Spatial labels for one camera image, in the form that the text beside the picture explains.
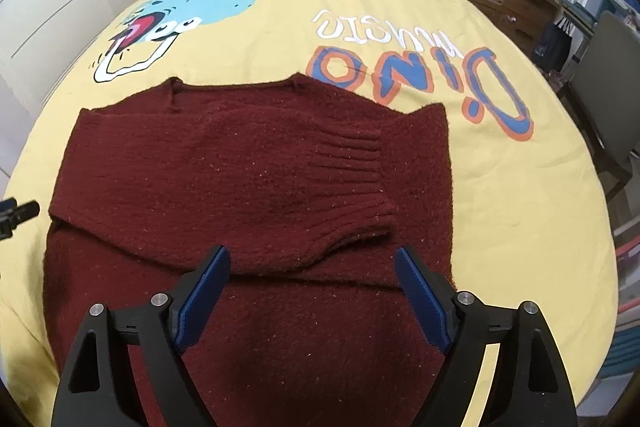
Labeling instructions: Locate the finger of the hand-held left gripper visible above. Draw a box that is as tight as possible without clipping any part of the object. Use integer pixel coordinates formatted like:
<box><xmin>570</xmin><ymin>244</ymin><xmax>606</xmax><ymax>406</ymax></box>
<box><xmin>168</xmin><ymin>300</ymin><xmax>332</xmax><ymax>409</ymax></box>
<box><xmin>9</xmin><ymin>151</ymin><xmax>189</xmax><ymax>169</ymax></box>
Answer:
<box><xmin>0</xmin><ymin>199</ymin><xmax>41</xmax><ymax>242</ymax></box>

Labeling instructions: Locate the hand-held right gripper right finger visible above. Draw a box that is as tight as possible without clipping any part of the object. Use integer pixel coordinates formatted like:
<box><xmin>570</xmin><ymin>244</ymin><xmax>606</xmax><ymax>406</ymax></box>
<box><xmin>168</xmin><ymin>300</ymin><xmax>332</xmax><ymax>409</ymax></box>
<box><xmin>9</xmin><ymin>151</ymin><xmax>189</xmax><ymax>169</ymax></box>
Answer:
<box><xmin>394</xmin><ymin>245</ymin><xmax>578</xmax><ymax>427</ymax></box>

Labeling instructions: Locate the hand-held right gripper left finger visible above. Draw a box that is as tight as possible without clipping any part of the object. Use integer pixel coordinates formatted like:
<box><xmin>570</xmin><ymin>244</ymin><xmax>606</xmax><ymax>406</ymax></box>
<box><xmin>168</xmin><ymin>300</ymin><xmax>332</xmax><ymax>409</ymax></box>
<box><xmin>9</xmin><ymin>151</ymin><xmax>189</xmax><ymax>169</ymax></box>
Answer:
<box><xmin>51</xmin><ymin>245</ymin><xmax>232</xmax><ymax>427</ymax></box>

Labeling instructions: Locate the dark red knitted sweater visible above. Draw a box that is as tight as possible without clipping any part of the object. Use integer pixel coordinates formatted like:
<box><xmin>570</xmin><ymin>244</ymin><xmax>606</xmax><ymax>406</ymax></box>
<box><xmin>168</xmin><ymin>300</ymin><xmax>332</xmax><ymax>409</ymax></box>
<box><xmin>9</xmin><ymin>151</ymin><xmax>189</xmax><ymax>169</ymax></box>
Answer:
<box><xmin>41</xmin><ymin>74</ymin><xmax>456</xmax><ymax>427</ymax></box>

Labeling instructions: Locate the yellow printed bed blanket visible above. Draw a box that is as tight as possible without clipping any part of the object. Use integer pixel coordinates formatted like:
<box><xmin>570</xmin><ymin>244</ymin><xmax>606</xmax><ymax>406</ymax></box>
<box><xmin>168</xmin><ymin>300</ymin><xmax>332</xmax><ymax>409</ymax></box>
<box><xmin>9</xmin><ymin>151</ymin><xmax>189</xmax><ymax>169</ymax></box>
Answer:
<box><xmin>0</xmin><ymin>0</ymin><xmax>619</xmax><ymax>427</ymax></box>

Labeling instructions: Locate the dark blue shopping bag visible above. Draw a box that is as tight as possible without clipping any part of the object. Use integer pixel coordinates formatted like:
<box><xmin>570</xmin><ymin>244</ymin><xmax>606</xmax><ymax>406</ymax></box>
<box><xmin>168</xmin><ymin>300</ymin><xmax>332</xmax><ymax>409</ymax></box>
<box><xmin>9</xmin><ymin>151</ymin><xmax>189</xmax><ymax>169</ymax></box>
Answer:
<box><xmin>536</xmin><ymin>19</ymin><xmax>577</xmax><ymax>74</ymax></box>

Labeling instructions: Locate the grey chair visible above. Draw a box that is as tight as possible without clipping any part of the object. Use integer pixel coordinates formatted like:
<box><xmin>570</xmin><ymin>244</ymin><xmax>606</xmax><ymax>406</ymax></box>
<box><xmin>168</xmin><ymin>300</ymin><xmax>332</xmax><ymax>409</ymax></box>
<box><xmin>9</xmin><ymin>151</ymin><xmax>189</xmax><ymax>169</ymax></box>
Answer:
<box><xmin>564</xmin><ymin>11</ymin><xmax>637</xmax><ymax>194</ymax></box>

